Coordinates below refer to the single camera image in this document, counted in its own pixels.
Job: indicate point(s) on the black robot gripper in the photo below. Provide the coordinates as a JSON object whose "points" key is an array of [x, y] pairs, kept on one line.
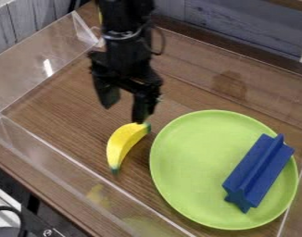
{"points": [[122, 68]]}

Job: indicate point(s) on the yellow toy banana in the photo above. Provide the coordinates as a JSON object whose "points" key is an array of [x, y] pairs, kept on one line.
{"points": [[122, 141]]}

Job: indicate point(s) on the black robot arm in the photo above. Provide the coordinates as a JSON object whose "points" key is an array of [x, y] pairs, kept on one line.
{"points": [[126, 21]]}

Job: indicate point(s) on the green round plate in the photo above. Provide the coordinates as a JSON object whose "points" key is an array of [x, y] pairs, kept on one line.
{"points": [[195, 151]]}

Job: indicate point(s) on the blue plastic block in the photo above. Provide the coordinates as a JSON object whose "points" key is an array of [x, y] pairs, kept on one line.
{"points": [[251, 178]]}

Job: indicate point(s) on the clear acrylic enclosure wall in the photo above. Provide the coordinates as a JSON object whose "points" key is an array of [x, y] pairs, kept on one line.
{"points": [[55, 128]]}

